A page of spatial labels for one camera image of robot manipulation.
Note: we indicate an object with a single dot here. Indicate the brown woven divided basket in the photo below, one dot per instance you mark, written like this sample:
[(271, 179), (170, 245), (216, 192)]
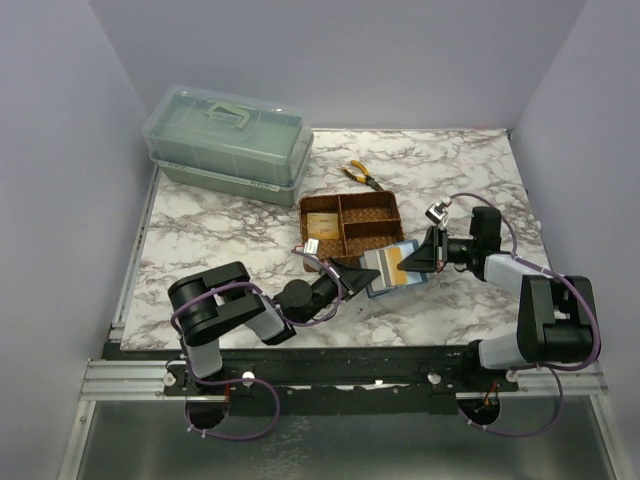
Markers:
[(367, 221)]

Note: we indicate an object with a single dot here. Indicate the yellow handled pliers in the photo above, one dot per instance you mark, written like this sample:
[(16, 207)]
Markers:
[(363, 177)]

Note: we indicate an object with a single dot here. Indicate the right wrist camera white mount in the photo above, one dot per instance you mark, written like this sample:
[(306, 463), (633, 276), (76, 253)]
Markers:
[(438, 213)]

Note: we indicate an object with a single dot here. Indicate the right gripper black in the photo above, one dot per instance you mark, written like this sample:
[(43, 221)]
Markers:
[(441, 250)]

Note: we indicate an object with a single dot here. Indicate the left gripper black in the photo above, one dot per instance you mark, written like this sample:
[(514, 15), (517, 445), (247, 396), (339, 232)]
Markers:
[(338, 275)]

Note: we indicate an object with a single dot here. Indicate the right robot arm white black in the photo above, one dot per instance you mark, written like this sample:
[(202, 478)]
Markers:
[(556, 325)]

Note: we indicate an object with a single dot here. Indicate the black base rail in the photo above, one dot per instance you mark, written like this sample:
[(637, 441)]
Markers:
[(339, 381)]

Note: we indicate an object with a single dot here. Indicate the blue leather card holder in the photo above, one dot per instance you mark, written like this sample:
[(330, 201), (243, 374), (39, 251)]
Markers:
[(414, 278)]

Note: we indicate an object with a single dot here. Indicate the gold credit card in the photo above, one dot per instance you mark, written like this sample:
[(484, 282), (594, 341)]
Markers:
[(386, 260), (321, 219), (324, 230)]

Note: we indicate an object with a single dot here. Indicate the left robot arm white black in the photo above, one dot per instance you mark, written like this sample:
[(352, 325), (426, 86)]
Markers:
[(208, 305)]

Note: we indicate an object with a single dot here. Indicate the green plastic storage box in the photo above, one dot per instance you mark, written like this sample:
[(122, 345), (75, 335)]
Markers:
[(230, 144)]

